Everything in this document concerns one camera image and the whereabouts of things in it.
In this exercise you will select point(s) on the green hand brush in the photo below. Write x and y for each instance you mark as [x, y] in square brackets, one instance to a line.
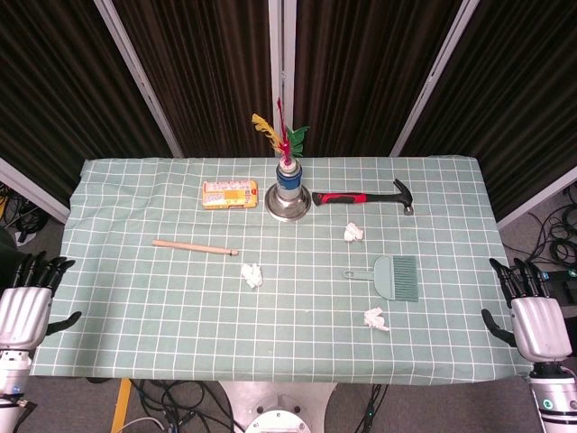
[396, 279]

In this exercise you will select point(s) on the blue silver drink can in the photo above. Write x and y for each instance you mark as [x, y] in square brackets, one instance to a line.
[288, 182]

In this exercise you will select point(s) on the wooden stick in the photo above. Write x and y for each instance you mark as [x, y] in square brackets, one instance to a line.
[194, 248]

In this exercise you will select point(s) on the black device box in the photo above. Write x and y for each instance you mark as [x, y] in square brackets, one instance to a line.
[561, 277]

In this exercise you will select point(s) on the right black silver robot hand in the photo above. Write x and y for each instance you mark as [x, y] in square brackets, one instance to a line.
[541, 327]

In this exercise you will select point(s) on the paper ball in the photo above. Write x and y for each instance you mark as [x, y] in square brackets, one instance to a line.
[251, 275]
[375, 319]
[353, 232]

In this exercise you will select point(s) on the yellow floor tape strip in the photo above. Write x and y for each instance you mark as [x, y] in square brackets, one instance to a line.
[121, 406]

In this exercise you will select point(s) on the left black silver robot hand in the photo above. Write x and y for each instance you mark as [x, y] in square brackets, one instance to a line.
[22, 315]

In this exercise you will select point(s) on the upturned steel bowl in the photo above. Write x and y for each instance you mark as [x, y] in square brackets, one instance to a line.
[288, 209]

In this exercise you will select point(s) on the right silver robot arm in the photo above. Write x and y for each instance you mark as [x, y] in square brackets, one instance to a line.
[556, 397]

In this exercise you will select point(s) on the grey slanted frame post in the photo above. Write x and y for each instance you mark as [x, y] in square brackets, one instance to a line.
[140, 81]
[435, 79]

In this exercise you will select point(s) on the dark pleated curtain panel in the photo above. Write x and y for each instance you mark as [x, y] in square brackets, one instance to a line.
[203, 76]
[518, 90]
[360, 76]
[58, 90]

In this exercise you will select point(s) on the grey low frame rail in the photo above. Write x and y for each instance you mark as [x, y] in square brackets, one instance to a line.
[33, 191]
[536, 198]

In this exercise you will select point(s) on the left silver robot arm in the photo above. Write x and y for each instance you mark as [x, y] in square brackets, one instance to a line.
[13, 379]

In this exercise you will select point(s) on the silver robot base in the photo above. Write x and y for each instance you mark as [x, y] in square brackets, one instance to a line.
[277, 408]

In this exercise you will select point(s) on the grey upright frame post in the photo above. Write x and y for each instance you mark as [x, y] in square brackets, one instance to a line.
[281, 76]

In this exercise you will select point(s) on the green checked tablecloth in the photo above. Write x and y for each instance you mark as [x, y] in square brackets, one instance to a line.
[279, 297]

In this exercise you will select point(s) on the yellow snack box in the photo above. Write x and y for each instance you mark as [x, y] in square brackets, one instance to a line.
[231, 195]

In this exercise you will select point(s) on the red black claw hammer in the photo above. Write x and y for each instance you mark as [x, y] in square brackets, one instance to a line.
[360, 198]

